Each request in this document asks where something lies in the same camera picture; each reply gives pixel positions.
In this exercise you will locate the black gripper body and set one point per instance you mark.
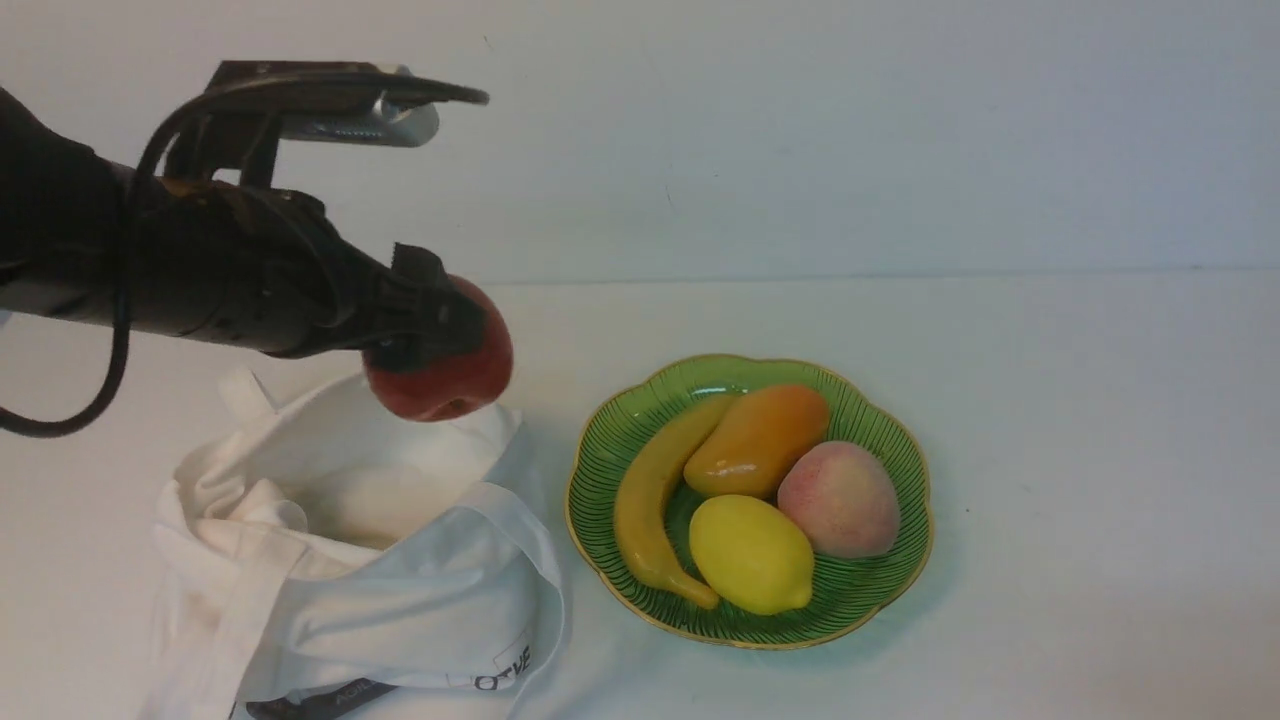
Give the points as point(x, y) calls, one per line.
point(248, 268)

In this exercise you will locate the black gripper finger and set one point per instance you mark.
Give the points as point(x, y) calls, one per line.
point(420, 316)

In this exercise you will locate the red apple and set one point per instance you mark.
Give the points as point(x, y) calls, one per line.
point(454, 386)

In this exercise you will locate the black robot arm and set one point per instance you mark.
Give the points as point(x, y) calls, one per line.
point(69, 223)

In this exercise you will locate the white cloth bag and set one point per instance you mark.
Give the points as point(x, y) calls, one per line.
point(327, 552)

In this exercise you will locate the yellow banana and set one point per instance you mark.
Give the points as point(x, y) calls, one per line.
point(642, 498)

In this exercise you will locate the orange mango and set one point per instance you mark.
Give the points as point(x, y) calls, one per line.
point(758, 441)

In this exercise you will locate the yellow lemon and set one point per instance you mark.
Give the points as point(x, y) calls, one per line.
point(752, 554)

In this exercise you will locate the pink peach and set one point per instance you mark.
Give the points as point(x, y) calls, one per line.
point(843, 500)

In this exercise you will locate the green ribbed glass plate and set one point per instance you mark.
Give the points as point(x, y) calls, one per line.
point(847, 593)

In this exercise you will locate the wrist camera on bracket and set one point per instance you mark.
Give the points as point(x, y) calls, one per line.
point(249, 107)

